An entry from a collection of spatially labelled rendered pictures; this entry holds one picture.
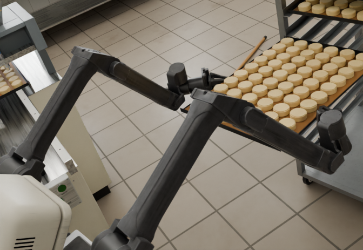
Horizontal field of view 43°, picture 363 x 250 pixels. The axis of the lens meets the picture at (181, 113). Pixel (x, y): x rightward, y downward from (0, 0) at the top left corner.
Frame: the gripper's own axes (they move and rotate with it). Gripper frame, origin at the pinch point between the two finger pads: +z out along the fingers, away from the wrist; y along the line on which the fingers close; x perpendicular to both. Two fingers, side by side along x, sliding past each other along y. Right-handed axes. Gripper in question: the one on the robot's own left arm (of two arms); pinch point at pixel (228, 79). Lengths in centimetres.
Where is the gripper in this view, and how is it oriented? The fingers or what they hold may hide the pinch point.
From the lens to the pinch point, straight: 166.2
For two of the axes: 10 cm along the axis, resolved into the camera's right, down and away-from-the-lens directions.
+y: 2.0, 8.1, 5.5
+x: 0.0, 5.6, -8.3
